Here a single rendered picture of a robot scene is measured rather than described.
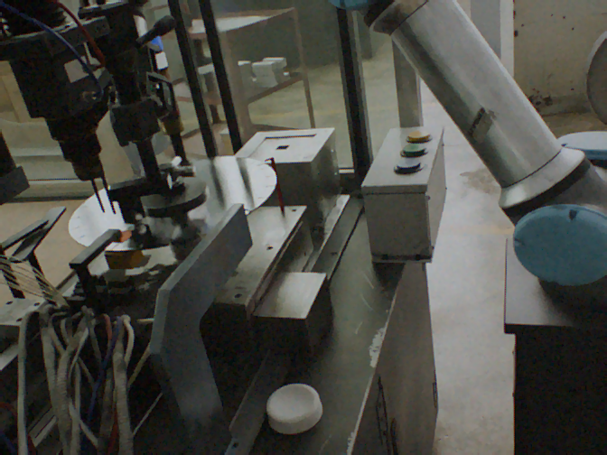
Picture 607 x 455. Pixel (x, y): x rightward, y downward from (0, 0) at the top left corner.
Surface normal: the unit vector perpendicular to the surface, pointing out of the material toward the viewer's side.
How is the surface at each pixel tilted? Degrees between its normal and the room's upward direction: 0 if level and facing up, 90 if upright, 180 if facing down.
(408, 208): 90
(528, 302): 0
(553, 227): 96
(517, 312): 0
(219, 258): 90
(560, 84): 90
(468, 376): 0
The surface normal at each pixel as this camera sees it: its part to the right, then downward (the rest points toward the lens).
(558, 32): -0.12, 0.51
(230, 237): 0.94, 0.00
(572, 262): -0.46, 0.57
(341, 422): -0.17, -0.88
